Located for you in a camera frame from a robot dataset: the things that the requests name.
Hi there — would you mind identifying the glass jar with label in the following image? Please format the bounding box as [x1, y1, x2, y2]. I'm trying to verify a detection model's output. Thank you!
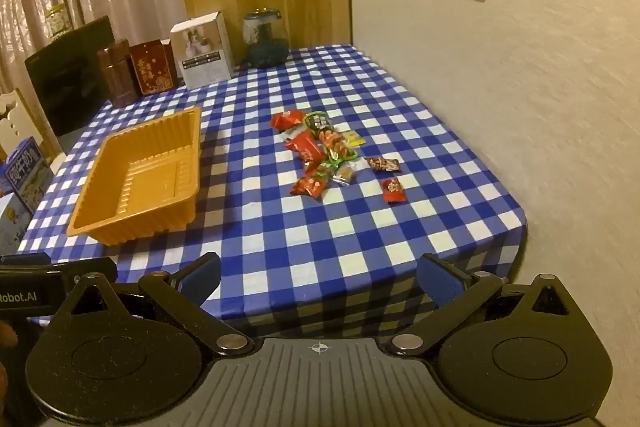
[46, 3, 75, 38]

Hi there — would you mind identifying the white printed box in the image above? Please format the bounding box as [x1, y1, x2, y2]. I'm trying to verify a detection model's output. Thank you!
[170, 12, 234, 90]

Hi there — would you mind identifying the black box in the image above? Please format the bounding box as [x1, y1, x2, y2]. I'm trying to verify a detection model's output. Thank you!
[24, 16, 117, 138]

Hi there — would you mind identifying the orange plastic tray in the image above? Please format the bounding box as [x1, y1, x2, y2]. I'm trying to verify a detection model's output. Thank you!
[66, 106, 203, 247]

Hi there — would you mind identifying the blue white checked tablecloth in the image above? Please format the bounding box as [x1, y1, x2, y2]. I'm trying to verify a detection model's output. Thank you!
[17, 44, 530, 340]

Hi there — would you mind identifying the light blue box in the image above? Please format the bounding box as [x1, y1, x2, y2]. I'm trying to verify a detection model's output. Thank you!
[0, 194, 33, 253]

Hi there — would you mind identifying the dark clear snack packet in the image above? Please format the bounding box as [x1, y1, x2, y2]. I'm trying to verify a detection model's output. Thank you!
[303, 111, 334, 132]

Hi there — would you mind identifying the person's left hand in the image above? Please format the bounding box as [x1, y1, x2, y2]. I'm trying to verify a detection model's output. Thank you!
[0, 321, 20, 410]

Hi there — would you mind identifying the glass jar with dark base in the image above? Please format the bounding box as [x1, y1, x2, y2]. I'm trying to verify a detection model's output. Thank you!
[243, 7, 291, 68]

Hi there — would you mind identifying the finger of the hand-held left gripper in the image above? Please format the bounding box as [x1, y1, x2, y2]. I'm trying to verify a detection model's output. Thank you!
[0, 252, 53, 267]
[45, 257, 119, 288]

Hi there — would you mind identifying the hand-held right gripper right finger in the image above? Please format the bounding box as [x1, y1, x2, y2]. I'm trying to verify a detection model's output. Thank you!
[380, 253, 583, 359]

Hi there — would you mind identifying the brown candy packet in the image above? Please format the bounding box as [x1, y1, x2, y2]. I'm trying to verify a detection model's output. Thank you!
[366, 156, 402, 172]

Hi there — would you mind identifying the brown canister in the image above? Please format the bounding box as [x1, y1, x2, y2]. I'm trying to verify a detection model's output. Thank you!
[96, 39, 141, 108]

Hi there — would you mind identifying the blue milk carton box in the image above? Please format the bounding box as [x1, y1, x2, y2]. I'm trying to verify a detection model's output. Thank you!
[0, 137, 55, 212]

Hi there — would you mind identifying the red gift box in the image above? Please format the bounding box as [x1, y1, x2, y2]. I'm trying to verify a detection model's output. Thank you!
[130, 38, 179, 96]

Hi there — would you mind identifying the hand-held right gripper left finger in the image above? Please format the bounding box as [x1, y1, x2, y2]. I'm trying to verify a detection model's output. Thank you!
[54, 252, 256, 359]

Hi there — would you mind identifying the green snack packet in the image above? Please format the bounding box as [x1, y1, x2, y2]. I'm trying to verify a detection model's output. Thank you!
[319, 129, 360, 164]

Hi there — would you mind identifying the white chair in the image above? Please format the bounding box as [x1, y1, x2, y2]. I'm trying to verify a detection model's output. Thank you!
[0, 89, 46, 158]

